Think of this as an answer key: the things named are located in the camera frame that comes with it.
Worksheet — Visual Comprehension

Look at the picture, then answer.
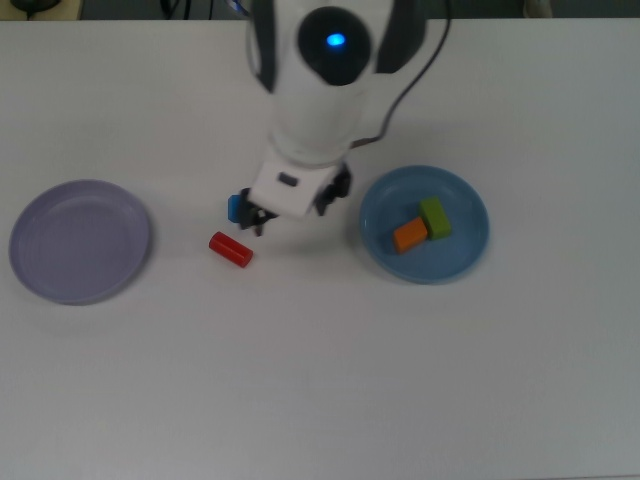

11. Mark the red cylinder block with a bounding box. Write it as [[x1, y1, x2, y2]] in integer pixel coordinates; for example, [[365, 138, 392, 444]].
[[208, 230, 254, 269]]

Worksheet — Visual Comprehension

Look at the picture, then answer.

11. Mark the orange rectangular block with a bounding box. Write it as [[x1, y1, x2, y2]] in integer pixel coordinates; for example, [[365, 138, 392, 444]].
[[392, 216, 430, 255]]

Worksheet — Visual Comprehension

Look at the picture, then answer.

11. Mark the green rectangular block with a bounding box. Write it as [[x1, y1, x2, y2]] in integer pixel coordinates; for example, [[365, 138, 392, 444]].
[[418, 196, 452, 241]]

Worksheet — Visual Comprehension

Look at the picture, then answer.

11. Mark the blue plate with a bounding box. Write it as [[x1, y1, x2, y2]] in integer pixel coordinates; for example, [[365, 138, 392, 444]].
[[358, 164, 491, 285]]

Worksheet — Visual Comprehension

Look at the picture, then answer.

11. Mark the purple plate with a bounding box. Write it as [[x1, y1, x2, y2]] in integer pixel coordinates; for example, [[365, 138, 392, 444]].
[[8, 179, 153, 306]]

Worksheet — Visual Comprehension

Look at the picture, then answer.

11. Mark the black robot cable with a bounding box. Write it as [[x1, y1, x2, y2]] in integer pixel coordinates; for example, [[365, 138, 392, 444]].
[[349, 0, 451, 150]]

